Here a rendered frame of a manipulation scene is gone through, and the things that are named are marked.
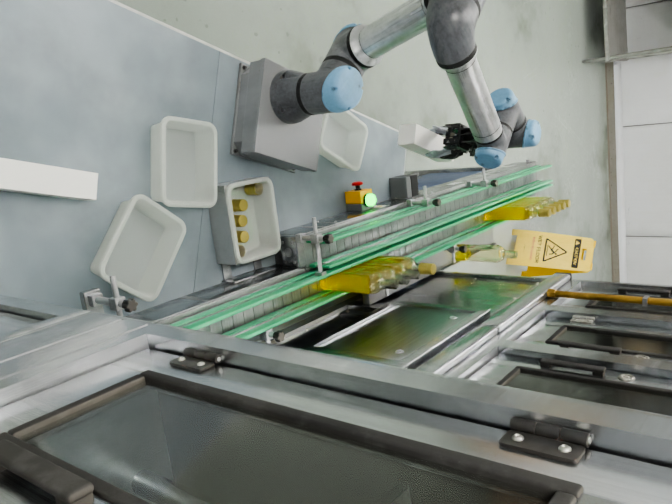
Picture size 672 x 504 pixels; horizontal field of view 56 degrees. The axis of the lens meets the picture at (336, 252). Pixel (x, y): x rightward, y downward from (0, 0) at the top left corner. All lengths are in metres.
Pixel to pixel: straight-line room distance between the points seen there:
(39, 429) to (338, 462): 0.32
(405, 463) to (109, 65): 1.33
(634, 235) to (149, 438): 7.27
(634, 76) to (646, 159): 0.87
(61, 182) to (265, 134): 0.59
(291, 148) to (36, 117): 0.70
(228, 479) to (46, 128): 1.16
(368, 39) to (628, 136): 5.99
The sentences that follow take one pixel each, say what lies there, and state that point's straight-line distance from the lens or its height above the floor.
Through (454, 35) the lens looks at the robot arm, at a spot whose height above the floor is 1.45.
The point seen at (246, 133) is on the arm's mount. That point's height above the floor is 0.81.
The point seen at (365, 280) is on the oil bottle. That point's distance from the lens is 1.82.
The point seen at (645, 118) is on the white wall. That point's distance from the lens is 7.51.
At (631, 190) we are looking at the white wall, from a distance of 7.62.
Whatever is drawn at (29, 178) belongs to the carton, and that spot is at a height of 0.81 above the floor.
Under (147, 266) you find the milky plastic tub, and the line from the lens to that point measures 1.68.
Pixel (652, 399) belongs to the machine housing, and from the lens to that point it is 1.50.
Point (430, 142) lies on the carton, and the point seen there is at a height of 1.11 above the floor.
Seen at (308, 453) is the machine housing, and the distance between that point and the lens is 0.54.
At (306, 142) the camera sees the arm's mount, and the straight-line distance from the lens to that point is 1.93.
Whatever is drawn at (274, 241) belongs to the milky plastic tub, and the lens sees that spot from 1.86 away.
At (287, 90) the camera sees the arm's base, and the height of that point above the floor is 0.91.
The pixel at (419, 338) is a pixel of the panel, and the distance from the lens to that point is 1.73.
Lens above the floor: 2.14
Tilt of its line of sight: 39 degrees down
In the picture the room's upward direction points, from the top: 93 degrees clockwise
